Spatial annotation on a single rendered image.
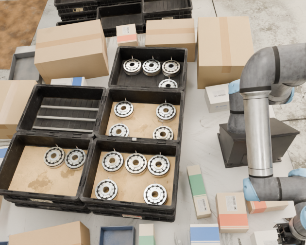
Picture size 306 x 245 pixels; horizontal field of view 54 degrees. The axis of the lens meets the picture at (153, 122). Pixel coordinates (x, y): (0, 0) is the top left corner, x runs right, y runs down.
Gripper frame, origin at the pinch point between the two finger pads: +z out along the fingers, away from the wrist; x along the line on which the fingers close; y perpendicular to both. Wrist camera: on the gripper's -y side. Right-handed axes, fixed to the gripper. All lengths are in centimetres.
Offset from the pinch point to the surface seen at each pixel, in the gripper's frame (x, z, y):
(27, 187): -33, 5, 109
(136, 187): -28, 5, 58
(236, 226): -9.1, 10.7, 16.4
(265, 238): -3.1, 9.3, 5.9
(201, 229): -8.8, 9.1, 31.3
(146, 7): -201, 39, 48
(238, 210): -15.6, 10.7, 14.0
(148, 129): -59, 5, 51
